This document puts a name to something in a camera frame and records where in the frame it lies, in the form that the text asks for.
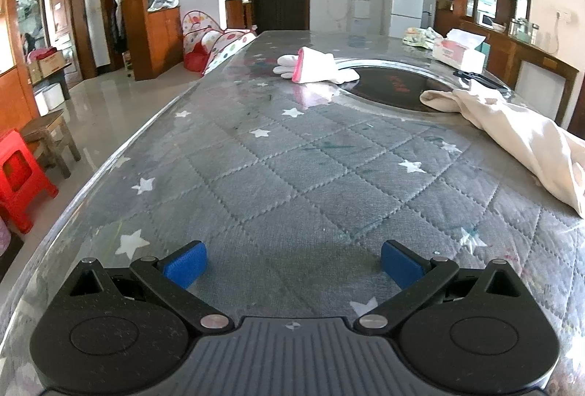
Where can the cardboard box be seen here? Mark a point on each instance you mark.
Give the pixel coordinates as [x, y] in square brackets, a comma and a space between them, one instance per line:
[50, 62]

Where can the pink cuffed white gloves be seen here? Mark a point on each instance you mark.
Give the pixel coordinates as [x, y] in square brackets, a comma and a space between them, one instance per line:
[315, 65]

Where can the white water dispenser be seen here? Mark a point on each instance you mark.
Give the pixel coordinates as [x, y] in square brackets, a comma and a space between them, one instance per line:
[360, 14]

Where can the small wooden side table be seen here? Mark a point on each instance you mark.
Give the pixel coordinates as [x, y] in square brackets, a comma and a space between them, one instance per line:
[237, 12]

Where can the glass jar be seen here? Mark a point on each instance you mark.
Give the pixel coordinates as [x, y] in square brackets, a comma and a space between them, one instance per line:
[516, 28]
[532, 31]

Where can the polka dot play tent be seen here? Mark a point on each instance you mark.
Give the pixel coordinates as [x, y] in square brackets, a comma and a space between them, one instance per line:
[215, 44]

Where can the small wooden stool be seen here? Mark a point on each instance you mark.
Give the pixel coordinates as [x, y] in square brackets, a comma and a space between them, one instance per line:
[48, 133]

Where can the wooden shelf column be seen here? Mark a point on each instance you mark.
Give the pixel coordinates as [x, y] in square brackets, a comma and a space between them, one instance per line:
[137, 12]

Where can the round black built-in cooktop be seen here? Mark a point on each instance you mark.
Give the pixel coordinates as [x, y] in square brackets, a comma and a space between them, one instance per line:
[388, 90]

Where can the cream white garment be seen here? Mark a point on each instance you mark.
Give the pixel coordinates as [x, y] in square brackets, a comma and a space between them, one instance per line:
[525, 135]

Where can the white storage bin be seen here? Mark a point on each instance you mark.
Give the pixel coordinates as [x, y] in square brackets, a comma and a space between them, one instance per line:
[55, 95]
[41, 103]

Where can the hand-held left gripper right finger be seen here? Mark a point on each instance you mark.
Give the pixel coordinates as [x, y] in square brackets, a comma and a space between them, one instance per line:
[402, 264]

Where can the brown interior door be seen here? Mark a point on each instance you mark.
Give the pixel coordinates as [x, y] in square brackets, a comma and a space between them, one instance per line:
[61, 21]

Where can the wall picture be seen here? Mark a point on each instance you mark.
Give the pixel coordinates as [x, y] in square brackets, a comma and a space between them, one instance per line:
[29, 8]

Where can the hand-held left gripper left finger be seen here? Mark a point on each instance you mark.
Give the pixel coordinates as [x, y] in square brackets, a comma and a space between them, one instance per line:
[185, 267]

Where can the white plastic bag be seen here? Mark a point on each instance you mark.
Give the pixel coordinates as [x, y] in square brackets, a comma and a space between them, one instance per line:
[163, 2]

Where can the white pink tissue box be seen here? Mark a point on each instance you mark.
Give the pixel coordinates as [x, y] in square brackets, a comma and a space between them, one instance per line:
[459, 51]

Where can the red plastic stool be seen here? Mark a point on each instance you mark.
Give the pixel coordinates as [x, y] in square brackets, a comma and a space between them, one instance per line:
[20, 177]

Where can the dark wooden counter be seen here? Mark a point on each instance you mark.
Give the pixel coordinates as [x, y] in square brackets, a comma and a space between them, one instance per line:
[525, 58]

